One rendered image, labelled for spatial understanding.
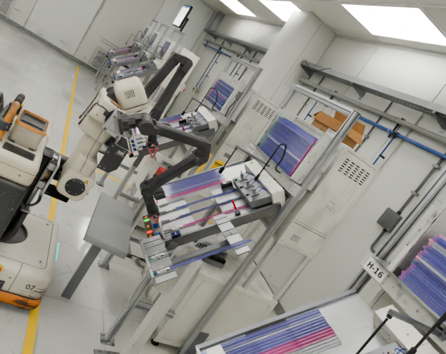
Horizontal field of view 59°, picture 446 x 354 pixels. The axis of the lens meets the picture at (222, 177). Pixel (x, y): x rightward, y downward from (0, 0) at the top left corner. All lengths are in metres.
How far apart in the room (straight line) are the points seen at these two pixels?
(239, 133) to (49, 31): 7.69
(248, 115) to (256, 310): 1.76
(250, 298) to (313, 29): 3.99
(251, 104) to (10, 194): 2.26
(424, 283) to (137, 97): 1.54
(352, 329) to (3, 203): 1.66
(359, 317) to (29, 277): 1.63
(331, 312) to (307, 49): 4.45
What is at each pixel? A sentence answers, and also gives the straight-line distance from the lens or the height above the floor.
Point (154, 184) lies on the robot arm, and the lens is 2.26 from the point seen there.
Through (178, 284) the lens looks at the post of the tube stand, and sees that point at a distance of 2.12.
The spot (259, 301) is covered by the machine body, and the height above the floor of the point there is 0.58.
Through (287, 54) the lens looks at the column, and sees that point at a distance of 5.63.
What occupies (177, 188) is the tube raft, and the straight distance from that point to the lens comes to 2.76.
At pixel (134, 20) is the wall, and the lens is 10.74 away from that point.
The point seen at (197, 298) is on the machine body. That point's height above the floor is 0.45.
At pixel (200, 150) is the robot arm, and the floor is 1.24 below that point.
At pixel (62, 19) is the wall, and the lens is 10.72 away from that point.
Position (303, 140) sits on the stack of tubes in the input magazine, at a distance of 2.42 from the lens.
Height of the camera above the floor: 1.63
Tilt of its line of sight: 11 degrees down
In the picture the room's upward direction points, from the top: 34 degrees clockwise
